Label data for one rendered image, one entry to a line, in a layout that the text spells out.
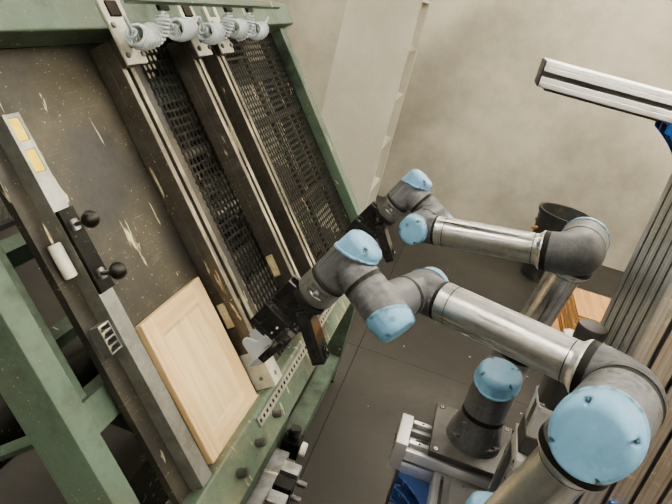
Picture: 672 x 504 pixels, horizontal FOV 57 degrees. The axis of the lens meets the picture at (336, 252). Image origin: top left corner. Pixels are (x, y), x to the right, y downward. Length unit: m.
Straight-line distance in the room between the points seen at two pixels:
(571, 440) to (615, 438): 0.06
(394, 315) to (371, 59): 4.32
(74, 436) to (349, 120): 4.35
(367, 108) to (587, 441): 4.58
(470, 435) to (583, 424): 0.84
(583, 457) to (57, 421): 0.93
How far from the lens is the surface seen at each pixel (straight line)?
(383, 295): 1.04
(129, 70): 1.84
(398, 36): 5.21
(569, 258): 1.51
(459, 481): 1.79
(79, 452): 1.34
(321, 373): 3.33
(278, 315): 1.14
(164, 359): 1.61
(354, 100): 5.31
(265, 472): 1.92
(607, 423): 0.89
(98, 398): 1.51
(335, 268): 1.06
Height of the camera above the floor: 2.08
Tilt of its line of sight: 24 degrees down
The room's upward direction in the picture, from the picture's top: 15 degrees clockwise
